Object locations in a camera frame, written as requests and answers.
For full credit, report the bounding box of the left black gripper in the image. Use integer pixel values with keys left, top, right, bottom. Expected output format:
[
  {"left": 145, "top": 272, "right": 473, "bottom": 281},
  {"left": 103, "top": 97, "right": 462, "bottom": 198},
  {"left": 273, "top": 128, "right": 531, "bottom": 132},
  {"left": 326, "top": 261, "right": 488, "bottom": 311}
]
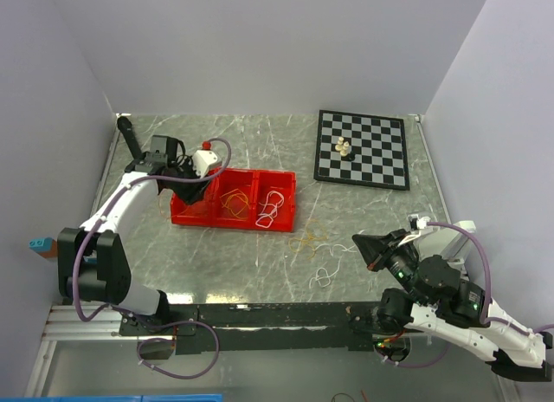
[{"left": 166, "top": 156, "right": 212, "bottom": 205}]

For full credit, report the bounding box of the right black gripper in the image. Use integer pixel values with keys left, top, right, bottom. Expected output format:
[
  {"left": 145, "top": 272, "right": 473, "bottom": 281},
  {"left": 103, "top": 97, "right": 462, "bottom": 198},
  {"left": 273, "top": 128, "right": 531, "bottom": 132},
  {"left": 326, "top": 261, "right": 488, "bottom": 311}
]
[{"left": 350, "top": 227, "right": 426, "bottom": 305}]

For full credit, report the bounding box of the yellow wire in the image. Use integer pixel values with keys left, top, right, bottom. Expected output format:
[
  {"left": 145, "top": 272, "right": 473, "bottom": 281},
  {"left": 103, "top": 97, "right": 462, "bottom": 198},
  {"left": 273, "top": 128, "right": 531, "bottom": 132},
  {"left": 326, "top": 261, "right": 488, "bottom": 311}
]
[
  {"left": 287, "top": 219, "right": 329, "bottom": 260},
  {"left": 218, "top": 187, "right": 253, "bottom": 221}
]

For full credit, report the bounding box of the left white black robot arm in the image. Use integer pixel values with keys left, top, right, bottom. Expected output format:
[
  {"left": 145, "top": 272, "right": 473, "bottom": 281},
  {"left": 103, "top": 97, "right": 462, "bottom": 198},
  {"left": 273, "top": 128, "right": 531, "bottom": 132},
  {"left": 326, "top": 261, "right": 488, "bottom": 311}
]
[{"left": 57, "top": 135, "right": 230, "bottom": 334}]

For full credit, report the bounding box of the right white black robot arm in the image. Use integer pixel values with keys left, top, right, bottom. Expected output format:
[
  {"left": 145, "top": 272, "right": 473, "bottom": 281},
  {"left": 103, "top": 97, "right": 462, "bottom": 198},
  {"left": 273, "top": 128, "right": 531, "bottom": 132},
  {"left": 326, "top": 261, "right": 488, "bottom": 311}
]
[{"left": 352, "top": 230, "right": 553, "bottom": 382}]

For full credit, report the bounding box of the red three-compartment tray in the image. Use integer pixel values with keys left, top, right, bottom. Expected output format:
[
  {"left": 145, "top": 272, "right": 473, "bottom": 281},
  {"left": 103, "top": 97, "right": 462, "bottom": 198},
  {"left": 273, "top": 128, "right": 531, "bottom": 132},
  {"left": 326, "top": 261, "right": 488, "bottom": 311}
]
[{"left": 171, "top": 168, "right": 297, "bottom": 232}]

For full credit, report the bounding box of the white grey stand device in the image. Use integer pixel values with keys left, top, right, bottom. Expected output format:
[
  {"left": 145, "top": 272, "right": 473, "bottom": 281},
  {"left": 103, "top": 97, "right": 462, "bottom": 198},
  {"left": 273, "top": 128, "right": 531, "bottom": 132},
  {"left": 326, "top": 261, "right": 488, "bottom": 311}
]
[{"left": 417, "top": 226, "right": 474, "bottom": 276}]

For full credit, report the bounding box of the black microphone orange end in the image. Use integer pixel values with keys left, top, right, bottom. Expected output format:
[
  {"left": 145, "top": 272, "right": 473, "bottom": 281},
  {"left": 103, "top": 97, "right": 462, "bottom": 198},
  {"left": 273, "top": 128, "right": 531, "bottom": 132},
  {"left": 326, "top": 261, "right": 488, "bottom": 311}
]
[{"left": 116, "top": 116, "right": 142, "bottom": 159}]

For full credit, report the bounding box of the cream chess piece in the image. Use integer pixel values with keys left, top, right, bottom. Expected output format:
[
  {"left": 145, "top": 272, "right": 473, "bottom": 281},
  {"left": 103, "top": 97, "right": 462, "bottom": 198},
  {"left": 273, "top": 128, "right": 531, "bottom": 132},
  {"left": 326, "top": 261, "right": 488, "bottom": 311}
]
[
  {"left": 335, "top": 137, "right": 345, "bottom": 152},
  {"left": 340, "top": 143, "right": 350, "bottom": 157}
]

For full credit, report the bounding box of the black grey chessboard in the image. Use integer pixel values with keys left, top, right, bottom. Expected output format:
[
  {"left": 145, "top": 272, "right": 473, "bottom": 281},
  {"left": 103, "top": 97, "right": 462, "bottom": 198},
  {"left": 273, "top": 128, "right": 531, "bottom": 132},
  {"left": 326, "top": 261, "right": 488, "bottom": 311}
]
[{"left": 313, "top": 110, "right": 410, "bottom": 191}]

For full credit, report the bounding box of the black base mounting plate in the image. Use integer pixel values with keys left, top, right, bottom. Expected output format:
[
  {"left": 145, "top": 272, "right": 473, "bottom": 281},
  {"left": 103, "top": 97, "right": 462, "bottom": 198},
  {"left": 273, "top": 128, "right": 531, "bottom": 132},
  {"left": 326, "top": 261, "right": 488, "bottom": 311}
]
[{"left": 119, "top": 301, "right": 408, "bottom": 355}]

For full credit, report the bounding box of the blue brown toy block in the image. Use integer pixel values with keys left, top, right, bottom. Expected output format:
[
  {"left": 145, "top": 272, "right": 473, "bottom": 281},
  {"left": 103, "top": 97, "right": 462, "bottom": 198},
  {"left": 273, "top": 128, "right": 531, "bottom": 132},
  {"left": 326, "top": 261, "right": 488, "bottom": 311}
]
[{"left": 29, "top": 237, "right": 58, "bottom": 261}]

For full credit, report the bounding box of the blue plastic bin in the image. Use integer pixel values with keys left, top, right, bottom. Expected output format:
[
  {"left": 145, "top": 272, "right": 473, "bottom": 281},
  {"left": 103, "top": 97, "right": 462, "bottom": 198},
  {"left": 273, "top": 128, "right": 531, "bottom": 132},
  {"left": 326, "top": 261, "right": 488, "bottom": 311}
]
[{"left": 1, "top": 394, "right": 223, "bottom": 402}]

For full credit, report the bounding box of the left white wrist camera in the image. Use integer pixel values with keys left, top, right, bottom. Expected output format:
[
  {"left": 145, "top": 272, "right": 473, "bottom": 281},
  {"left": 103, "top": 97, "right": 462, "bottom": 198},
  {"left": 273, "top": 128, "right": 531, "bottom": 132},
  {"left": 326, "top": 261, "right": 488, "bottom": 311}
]
[{"left": 191, "top": 141, "right": 222, "bottom": 178}]

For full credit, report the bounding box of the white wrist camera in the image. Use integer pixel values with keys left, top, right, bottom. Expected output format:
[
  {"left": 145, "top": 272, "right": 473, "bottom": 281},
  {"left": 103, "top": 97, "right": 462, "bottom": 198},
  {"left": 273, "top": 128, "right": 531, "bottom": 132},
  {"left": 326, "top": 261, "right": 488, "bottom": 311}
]
[
  {"left": 398, "top": 213, "right": 433, "bottom": 246},
  {"left": 191, "top": 141, "right": 222, "bottom": 178}
]

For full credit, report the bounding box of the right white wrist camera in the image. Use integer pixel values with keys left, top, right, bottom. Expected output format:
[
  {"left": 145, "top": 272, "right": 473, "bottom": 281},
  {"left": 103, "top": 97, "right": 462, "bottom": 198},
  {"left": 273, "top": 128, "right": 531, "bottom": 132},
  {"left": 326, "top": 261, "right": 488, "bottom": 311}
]
[{"left": 398, "top": 213, "right": 433, "bottom": 246}]

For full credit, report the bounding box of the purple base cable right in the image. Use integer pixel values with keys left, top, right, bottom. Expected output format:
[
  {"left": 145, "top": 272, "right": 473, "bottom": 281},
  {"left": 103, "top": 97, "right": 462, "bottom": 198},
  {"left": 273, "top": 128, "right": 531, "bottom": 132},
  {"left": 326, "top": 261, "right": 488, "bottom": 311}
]
[{"left": 374, "top": 339, "right": 454, "bottom": 371}]

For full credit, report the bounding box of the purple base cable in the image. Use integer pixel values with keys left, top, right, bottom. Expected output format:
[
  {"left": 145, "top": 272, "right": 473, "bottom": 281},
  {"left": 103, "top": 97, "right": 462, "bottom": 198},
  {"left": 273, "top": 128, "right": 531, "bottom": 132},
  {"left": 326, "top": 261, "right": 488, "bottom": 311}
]
[
  {"left": 136, "top": 319, "right": 221, "bottom": 380},
  {"left": 374, "top": 339, "right": 454, "bottom": 371}
]

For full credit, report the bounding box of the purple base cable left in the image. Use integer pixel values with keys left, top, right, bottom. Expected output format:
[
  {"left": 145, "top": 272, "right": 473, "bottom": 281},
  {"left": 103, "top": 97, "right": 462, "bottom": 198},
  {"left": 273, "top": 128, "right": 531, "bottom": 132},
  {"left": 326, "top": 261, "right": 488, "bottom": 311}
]
[{"left": 136, "top": 319, "right": 221, "bottom": 380}]

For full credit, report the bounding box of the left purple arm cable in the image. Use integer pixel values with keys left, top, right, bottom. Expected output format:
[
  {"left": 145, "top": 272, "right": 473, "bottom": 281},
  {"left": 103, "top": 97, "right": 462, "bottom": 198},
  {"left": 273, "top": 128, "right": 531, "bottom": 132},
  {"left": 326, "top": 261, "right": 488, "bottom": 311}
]
[{"left": 73, "top": 137, "right": 233, "bottom": 323}]

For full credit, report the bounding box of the aluminium rail frame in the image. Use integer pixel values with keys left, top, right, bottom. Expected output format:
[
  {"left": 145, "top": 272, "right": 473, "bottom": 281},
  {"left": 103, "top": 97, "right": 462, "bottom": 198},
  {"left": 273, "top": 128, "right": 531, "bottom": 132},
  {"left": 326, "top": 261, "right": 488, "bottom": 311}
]
[{"left": 42, "top": 301, "right": 503, "bottom": 342}]

